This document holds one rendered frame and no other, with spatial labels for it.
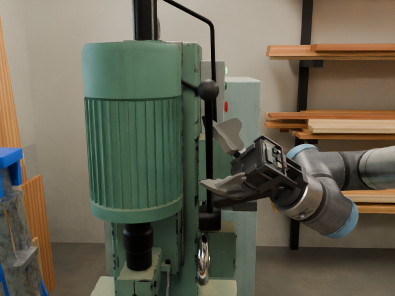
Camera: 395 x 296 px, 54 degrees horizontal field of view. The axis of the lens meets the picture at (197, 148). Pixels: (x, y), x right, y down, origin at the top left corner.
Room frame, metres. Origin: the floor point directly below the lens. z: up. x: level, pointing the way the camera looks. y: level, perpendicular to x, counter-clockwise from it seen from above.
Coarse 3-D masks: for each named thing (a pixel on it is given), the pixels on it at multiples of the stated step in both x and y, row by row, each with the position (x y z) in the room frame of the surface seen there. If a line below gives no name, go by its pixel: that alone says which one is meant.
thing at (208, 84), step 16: (208, 80) 0.62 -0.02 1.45; (208, 96) 0.61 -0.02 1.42; (208, 112) 0.64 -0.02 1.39; (208, 128) 0.67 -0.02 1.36; (208, 144) 0.69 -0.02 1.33; (208, 160) 0.72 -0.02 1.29; (208, 176) 0.74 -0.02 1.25; (208, 192) 0.78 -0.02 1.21; (208, 208) 0.81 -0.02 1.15; (208, 224) 0.82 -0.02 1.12
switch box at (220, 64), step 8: (200, 64) 0.98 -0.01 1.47; (208, 64) 0.98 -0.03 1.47; (216, 64) 0.97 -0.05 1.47; (224, 64) 0.98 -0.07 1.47; (200, 72) 0.98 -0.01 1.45; (208, 72) 0.98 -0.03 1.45; (216, 72) 0.97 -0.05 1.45; (224, 72) 0.98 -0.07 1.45; (200, 80) 0.98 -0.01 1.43; (216, 80) 0.97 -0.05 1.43; (224, 80) 0.98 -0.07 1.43; (224, 88) 0.98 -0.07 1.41; (224, 96) 0.98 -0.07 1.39; (200, 104) 0.98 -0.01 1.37; (216, 104) 0.97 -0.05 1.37; (224, 104) 0.98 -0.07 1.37; (200, 112) 0.98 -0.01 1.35; (224, 112) 0.98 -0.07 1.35; (200, 120) 0.98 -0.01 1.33
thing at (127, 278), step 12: (156, 252) 0.77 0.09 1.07; (156, 264) 0.72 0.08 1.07; (120, 276) 0.68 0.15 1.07; (132, 276) 0.68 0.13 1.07; (144, 276) 0.68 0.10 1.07; (156, 276) 0.71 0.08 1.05; (120, 288) 0.66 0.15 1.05; (132, 288) 0.66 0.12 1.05; (144, 288) 0.66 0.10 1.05; (156, 288) 0.71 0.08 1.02
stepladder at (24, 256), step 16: (0, 160) 1.28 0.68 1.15; (16, 160) 1.38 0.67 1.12; (0, 176) 1.29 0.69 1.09; (16, 176) 1.42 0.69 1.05; (0, 192) 1.28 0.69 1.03; (16, 192) 1.41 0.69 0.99; (0, 208) 1.29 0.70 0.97; (16, 208) 1.41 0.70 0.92; (0, 224) 1.28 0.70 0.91; (16, 224) 1.41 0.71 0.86; (0, 240) 1.26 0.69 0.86; (16, 240) 1.42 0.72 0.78; (0, 256) 1.26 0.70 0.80; (16, 256) 1.36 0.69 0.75; (32, 256) 1.38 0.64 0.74; (0, 272) 1.27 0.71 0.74; (16, 272) 1.29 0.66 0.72; (32, 272) 1.41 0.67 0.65; (0, 288) 1.27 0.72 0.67; (16, 288) 1.27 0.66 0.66; (32, 288) 1.46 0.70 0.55
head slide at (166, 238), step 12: (180, 216) 0.86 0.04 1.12; (120, 228) 0.80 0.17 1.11; (156, 228) 0.80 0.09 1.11; (168, 228) 0.80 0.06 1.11; (180, 228) 0.85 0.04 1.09; (120, 240) 0.80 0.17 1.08; (156, 240) 0.80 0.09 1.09; (168, 240) 0.80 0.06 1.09; (180, 240) 0.85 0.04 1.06; (120, 252) 0.80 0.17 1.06; (168, 252) 0.80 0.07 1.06; (180, 252) 0.85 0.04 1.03; (120, 264) 0.80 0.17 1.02
